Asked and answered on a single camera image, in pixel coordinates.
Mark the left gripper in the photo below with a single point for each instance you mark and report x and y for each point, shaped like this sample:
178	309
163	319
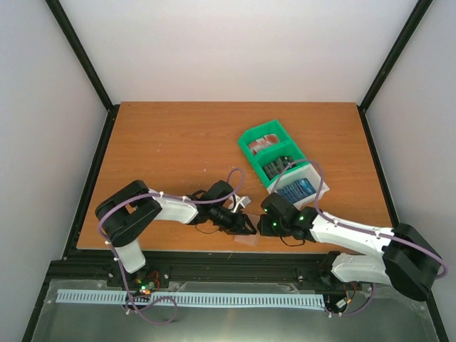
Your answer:
238	225

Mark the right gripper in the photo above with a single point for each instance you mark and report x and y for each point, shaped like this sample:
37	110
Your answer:
265	230

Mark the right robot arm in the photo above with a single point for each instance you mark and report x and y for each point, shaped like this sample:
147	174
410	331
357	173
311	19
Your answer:
399	257

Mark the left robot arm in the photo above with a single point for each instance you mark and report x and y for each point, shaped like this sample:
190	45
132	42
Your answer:
125	216

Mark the white bin with blue cards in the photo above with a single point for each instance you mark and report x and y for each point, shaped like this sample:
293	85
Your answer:
301	171

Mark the blue card stack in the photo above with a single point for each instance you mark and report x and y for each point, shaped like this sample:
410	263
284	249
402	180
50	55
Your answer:
297	191

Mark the black card stack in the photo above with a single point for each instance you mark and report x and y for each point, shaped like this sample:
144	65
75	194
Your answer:
275	167

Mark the green bin with black cards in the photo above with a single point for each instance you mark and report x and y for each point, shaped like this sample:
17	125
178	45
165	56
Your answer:
270	154

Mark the green bin with red cards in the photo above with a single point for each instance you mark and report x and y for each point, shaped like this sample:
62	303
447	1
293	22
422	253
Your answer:
273	126

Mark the red white card stack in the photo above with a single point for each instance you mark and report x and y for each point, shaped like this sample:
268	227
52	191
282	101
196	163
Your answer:
263	143

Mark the right connector plug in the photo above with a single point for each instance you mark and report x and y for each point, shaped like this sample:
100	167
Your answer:
342	304

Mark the left electronics board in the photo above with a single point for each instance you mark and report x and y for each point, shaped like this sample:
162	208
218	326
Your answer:
148	282

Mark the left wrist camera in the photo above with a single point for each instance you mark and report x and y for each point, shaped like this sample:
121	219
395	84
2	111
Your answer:
240	203

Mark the black aluminium frame rail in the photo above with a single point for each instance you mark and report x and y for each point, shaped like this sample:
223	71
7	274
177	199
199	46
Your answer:
305	271

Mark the light blue cable duct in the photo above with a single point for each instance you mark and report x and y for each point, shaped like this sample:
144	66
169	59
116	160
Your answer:
195	300

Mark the right black corner post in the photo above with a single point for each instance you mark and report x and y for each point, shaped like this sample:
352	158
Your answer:
413	21

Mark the black corner post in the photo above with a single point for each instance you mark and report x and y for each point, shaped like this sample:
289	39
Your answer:
413	21
80	53

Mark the left black corner post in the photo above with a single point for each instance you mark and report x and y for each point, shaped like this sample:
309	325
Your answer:
80	53

